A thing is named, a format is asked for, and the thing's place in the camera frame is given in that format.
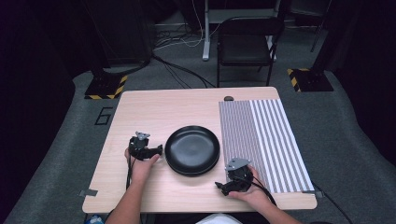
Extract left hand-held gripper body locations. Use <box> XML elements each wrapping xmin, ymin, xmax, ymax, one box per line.
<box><xmin>128</xmin><ymin>131</ymin><xmax>153</xmax><ymax>161</ymax></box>

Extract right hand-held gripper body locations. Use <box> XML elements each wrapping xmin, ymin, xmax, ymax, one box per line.
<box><xmin>225</xmin><ymin>157</ymin><xmax>254</xmax><ymax>192</ymax></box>

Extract person's left hand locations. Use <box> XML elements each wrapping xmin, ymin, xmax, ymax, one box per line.
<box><xmin>123</xmin><ymin>147</ymin><xmax>161</xmax><ymax>185</ymax></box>

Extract person's right hand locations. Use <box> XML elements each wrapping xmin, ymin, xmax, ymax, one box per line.
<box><xmin>228</xmin><ymin>165</ymin><xmax>272</xmax><ymax>213</ymax></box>

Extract person's white shirt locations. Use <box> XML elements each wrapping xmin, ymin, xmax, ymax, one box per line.
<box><xmin>195</xmin><ymin>213</ymin><xmax>244</xmax><ymax>224</ymax></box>

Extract grey white striped placemat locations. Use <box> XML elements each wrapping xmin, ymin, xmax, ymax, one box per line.
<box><xmin>218</xmin><ymin>98</ymin><xmax>316</xmax><ymax>194</ymax></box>

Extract black yellow-striped stand base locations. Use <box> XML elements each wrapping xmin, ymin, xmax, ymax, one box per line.
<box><xmin>84</xmin><ymin>70</ymin><xmax>129</xmax><ymax>101</ymax></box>
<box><xmin>287</xmin><ymin>67</ymin><xmax>334</xmax><ymax>93</ymax></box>

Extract grey tape strip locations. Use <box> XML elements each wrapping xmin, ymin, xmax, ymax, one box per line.
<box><xmin>303</xmin><ymin>189</ymin><xmax>325</xmax><ymax>199</ymax></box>
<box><xmin>78</xmin><ymin>189</ymin><xmax>99</xmax><ymax>198</ymax></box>

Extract blue white object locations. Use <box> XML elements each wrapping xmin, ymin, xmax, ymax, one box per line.
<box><xmin>84</xmin><ymin>214</ymin><xmax>106</xmax><ymax>224</ymax></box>

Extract black curtain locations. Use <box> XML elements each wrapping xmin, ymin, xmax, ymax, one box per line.
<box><xmin>331</xmin><ymin>0</ymin><xmax>396</xmax><ymax>167</ymax></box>
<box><xmin>0</xmin><ymin>0</ymin><xmax>78</xmax><ymax>218</ymax></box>

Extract black folding chair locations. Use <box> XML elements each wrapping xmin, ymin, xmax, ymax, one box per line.
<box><xmin>216</xmin><ymin>16</ymin><xmax>286</xmax><ymax>88</ymax></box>

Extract black tripod leg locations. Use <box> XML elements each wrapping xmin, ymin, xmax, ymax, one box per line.
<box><xmin>309</xmin><ymin>0</ymin><xmax>332</xmax><ymax>53</ymax></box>

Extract right hand-held gripper black cable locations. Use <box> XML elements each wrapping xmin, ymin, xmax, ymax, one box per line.
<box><xmin>236</xmin><ymin>175</ymin><xmax>354</xmax><ymax>224</ymax></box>

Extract hand-held gripper black cable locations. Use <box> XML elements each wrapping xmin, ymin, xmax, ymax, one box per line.
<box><xmin>125</xmin><ymin>154</ymin><xmax>137</xmax><ymax>190</ymax></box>
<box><xmin>236</xmin><ymin>175</ymin><xmax>354</xmax><ymax>224</ymax></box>

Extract left hand-held gripper black cable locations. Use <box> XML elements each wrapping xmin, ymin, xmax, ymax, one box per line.
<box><xmin>125</xmin><ymin>154</ymin><xmax>137</xmax><ymax>190</ymax></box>

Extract thick black floor cable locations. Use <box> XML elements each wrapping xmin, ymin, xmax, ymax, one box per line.
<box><xmin>151</xmin><ymin>54</ymin><xmax>217</xmax><ymax>89</ymax></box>

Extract white floor cables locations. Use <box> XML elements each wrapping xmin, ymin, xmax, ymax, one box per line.
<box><xmin>153</xmin><ymin>0</ymin><xmax>219</xmax><ymax>50</ymax></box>

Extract white desk frame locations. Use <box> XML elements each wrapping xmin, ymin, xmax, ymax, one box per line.
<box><xmin>202</xmin><ymin>0</ymin><xmax>281</xmax><ymax>62</ymax></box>

